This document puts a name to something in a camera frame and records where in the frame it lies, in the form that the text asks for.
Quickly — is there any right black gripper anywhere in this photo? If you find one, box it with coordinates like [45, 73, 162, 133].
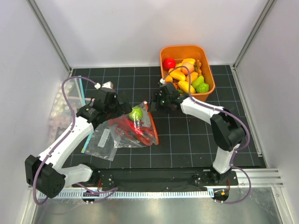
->
[147, 92, 170, 114]

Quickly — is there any red toy lobster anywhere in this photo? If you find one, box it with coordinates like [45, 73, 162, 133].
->
[108, 116, 157, 148]

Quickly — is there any orange zip clear bag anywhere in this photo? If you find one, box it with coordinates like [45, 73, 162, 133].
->
[108, 101, 159, 148]

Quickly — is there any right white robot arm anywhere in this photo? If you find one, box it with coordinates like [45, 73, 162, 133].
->
[149, 83, 250, 185]

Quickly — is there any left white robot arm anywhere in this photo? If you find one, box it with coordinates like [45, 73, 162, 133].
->
[25, 82, 132, 198]

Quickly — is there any clear bag with blue zip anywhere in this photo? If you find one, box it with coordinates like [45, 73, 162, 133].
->
[68, 78, 85, 108]

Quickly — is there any pink dotted zip bag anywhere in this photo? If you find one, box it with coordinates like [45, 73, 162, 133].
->
[48, 81, 80, 145]

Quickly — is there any yellow toy mango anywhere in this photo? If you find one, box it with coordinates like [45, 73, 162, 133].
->
[178, 80, 196, 94]

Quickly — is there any black grid mat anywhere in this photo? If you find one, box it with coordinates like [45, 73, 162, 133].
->
[64, 65, 248, 168]

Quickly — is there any red toy apple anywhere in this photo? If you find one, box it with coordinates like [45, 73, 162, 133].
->
[162, 57, 176, 70]

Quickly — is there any green toy pear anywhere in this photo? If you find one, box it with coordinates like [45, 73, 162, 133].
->
[192, 76, 205, 88]

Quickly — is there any green toy custard apple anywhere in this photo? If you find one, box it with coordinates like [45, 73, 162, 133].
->
[196, 83, 209, 93]

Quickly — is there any pink toy peach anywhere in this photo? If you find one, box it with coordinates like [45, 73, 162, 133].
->
[182, 62, 194, 75]

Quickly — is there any orange plastic basket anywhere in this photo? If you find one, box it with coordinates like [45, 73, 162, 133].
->
[160, 45, 215, 102]

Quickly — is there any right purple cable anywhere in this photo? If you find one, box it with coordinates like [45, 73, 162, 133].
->
[160, 65, 252, 205]

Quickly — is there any purple cable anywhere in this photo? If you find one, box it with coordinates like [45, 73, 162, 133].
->
[160, 65, 252, 205]
[32, 76, 119, 206]

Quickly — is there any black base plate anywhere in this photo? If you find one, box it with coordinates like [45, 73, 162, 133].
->
[81, 168, 238, 192]

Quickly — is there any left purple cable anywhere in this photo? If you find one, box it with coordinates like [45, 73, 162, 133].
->
[32, 76, 119, 206]

